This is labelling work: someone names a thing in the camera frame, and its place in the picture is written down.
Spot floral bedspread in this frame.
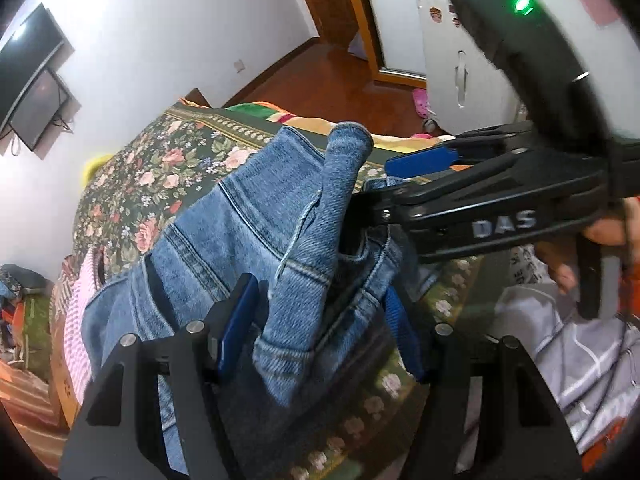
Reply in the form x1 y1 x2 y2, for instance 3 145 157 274
50 102 501 480

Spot pile of colourful clothes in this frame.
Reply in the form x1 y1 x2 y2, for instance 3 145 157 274
0 262 53 361

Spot person's grey pants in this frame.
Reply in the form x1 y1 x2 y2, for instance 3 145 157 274
495 245 640 456

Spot curved black wall television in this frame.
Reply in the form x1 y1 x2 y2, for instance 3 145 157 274
0 2 66 133

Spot pink slipper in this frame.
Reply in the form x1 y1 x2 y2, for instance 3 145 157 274
411 88 432 118

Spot blue denim pants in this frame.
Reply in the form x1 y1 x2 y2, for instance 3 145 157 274
80 121 426 480

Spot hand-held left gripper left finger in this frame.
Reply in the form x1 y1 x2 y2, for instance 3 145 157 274
57 272 261 480

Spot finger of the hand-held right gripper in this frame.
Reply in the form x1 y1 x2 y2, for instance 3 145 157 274
385 120 538 181
340 152 608 261

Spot pink checkered cloth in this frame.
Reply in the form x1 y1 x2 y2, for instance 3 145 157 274
62 247 108 406

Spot white suitcase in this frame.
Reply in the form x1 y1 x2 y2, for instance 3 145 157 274
416 0 526 133

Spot person's right hand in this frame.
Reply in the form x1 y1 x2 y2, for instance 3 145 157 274
535 217 626 295

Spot wooden headboard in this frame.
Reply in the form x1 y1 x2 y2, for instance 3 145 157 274
0 357 68 433

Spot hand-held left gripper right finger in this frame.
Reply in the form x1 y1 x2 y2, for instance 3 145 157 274
382 290 586 480

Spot yellow plush item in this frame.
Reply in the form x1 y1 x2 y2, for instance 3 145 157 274
82 155 108 186

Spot small black wall monitor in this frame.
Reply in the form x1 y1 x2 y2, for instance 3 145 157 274
10 67 73 153

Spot wooden door frame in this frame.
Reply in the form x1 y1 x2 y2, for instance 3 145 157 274
290 0 431 86

